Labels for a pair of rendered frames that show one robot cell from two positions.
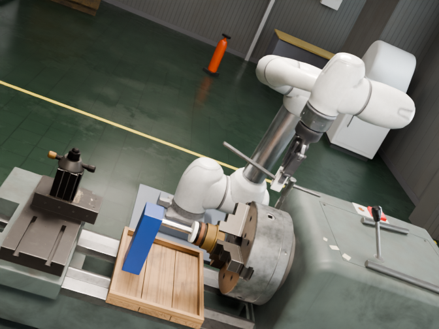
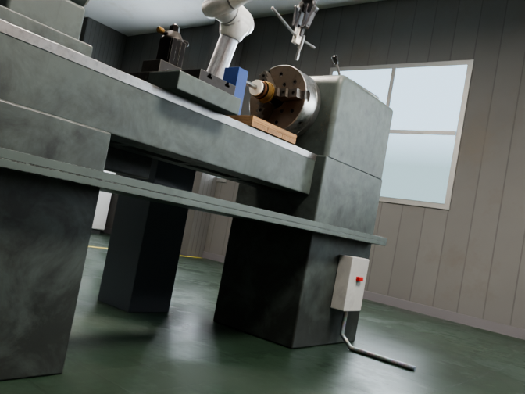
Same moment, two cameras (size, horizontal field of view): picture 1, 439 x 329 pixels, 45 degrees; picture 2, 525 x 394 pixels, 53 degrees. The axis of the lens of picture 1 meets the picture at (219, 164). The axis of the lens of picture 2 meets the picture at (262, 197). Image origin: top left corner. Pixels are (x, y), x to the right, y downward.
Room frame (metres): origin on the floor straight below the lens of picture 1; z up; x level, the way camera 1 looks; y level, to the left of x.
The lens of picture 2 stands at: (-0.35, 1.32, 0.49)
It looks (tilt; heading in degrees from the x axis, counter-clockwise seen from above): 3 degrees up; 320
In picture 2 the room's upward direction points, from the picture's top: 11 degrees clockwise
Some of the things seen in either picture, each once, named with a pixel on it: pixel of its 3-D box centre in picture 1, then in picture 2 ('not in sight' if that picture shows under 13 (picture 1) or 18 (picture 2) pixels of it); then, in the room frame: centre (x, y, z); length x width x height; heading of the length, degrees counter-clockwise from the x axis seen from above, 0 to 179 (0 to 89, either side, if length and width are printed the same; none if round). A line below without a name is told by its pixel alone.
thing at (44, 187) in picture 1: (68, 200); (171, 75); (1.44, 0.39, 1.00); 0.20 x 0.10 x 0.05; 102
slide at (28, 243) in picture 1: (50, 220); (175, 85); (1.37, 0.41, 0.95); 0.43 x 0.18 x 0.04; 12
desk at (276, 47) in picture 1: (304, 66); not in sight; (9.20, -0.63, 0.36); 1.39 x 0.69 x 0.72; 101
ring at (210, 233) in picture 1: (208, 237); (263, 91); (1.46, -0.07, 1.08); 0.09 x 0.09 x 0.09; 12
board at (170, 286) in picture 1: (159, 274); (241, 129); (1.44, 0.03, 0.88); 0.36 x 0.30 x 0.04; 12
